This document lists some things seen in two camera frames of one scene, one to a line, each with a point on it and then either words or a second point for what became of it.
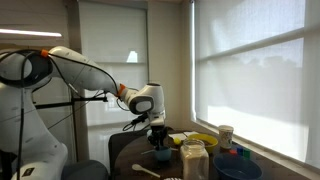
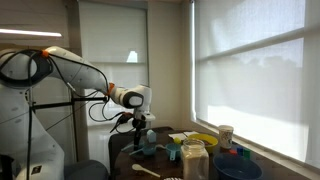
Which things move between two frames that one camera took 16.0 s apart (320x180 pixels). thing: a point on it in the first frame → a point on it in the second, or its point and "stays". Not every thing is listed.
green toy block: [247, 153] stays
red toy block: [233, 152] stays
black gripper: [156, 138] → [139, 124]
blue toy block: [239, 151] stays
